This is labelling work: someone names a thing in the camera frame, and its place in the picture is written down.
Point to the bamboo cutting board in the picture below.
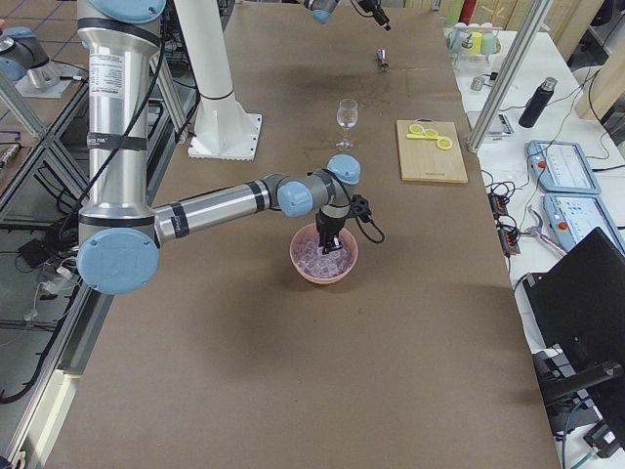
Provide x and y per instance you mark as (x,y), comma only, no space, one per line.
(422,160)

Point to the lemon slice lower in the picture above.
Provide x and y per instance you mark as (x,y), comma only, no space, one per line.
(444,144)

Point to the aluminium frame post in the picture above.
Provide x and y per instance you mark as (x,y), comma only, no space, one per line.
(530,26)

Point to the black water bottle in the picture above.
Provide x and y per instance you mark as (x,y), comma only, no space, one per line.
(538,102)

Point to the steel jigger measuring cup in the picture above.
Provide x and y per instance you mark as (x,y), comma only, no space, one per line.
(381,57)

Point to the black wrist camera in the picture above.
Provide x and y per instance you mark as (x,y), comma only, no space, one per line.
(360,208)

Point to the clear wine glass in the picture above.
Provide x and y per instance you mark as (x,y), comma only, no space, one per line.
(346,116)

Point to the grey plastic cup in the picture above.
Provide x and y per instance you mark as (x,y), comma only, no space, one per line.
(488,44)

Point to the pink bowl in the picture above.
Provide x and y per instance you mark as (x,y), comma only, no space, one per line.
(309,231)

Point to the yellow plastic cup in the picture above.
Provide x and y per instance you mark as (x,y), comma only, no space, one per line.
(475,42)

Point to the black laptop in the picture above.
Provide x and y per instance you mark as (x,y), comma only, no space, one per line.
(579,304)

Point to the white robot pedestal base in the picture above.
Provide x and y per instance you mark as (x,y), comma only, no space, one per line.
(222,127)

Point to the yellow plastic knife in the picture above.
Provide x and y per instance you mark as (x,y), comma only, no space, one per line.
(412,136)

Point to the lemon slice upper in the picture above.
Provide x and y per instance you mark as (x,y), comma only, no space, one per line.
(416,129)

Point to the blue teach pendant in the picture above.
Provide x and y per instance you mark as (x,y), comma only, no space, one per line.
(561,167)
(572,216)

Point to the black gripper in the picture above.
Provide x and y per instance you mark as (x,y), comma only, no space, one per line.
(328,229)
(375,12)

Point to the clear ice cubes pile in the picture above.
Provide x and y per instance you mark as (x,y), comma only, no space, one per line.
(311,262)

